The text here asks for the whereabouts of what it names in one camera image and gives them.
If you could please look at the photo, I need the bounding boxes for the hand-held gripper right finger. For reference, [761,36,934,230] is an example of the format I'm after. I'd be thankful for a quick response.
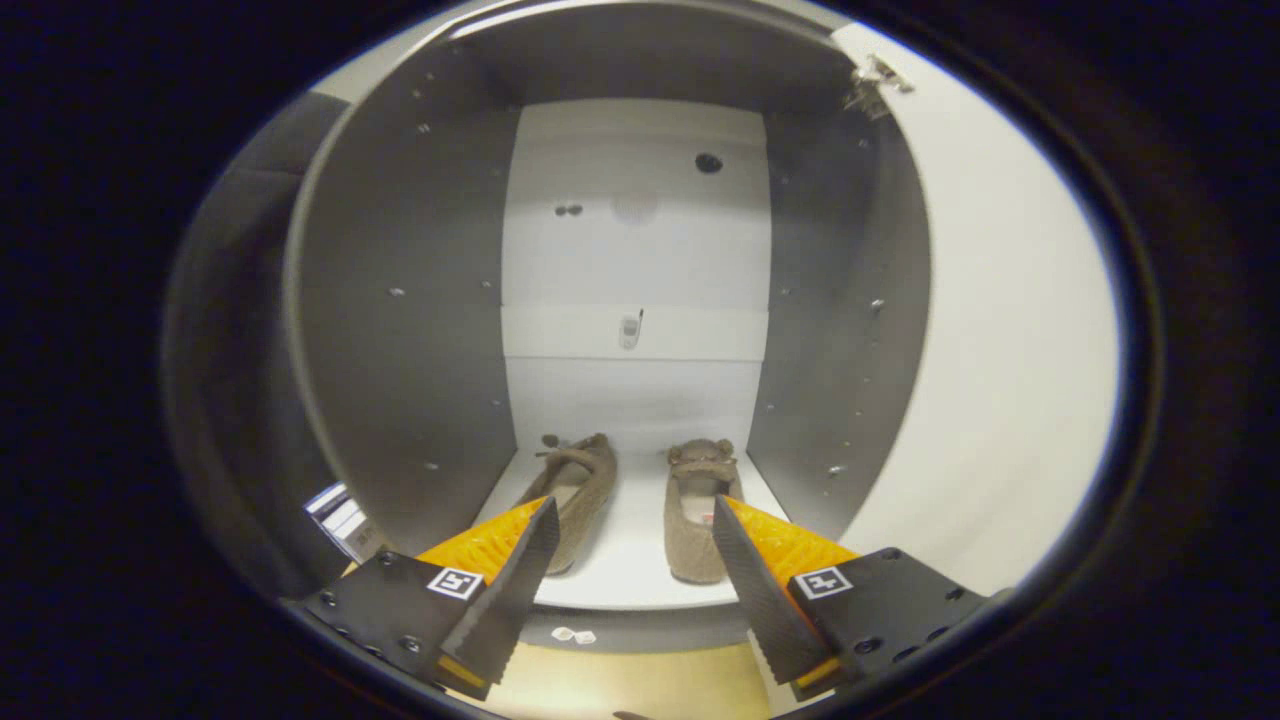
[712,493,1001,703]

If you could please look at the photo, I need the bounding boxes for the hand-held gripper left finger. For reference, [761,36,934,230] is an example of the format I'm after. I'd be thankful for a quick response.
[278,495,563,703]

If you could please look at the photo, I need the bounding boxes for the brown plush shoe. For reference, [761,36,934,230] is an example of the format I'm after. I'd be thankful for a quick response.
[664,438,746,585]
[515,432,619,577]

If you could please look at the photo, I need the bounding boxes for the grey shoe cabinet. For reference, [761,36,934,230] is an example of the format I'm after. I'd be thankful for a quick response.
[283,0,933,656]

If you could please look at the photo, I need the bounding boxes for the metal door hinge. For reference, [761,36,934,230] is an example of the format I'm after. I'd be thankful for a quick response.
[843,55,916,121]

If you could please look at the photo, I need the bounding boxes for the grey book with figure cover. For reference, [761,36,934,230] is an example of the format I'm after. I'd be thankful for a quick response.
[303,482,379,564]

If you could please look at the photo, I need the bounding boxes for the black backdrop cloth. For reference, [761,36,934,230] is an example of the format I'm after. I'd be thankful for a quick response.
[160,90,351,601]

